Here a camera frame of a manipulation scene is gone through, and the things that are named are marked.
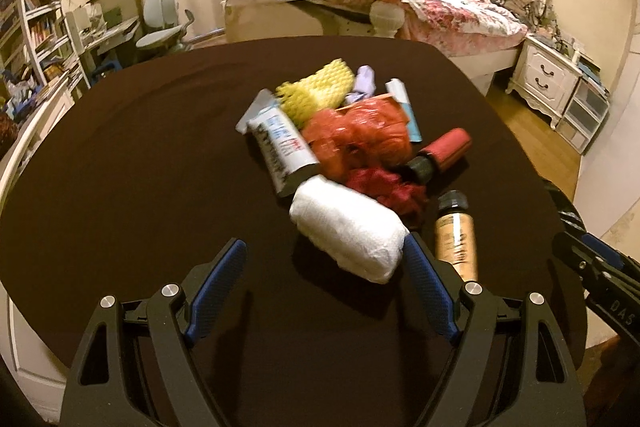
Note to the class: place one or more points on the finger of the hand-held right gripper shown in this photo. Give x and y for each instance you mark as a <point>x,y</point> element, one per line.
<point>605,252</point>
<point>572,252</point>

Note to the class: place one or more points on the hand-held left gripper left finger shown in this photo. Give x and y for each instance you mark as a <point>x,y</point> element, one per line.
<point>215,279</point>

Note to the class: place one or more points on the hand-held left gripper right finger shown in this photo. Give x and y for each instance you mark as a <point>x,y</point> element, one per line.
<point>430,287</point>

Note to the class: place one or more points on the brown bottle with black cap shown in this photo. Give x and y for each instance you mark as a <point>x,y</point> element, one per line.
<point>455,242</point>

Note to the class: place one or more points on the dark red mesh net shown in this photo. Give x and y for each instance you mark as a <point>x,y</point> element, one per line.
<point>390,192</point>

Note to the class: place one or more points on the white paper towel wad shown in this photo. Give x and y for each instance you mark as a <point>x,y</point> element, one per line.
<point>345,227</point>

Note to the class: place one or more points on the white tube with label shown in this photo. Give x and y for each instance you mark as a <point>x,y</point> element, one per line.
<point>280,142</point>

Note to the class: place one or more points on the orange mesh bag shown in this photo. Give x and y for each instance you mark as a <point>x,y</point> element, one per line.
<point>360,137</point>

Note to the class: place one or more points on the orange paper piece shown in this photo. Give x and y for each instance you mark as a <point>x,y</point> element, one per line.
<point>375,99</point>

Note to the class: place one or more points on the white and teal tube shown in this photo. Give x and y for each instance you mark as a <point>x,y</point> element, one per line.
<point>400,92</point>

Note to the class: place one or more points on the purple cloth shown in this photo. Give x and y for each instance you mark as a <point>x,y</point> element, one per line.
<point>365,82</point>

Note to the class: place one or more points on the yellow foam net sleeve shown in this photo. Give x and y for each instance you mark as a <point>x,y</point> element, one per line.
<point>320,87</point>

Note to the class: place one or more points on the plastic drawer unit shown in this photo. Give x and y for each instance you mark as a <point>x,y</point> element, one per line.
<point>582,112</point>

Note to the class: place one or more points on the white nightstand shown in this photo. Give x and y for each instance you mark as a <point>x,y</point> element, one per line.
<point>542,72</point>

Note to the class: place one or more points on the white bed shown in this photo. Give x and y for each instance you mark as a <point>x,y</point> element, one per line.
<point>480,62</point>

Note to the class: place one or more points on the white desk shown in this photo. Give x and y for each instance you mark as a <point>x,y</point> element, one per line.
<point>110,32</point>

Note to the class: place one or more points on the floral quilt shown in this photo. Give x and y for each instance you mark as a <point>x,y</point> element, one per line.
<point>450,7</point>

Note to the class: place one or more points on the grey desk chair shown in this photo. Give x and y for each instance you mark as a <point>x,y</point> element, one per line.
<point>160,7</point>

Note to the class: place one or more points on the white bookshelf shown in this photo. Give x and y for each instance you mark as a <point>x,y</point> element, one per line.
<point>45,27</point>

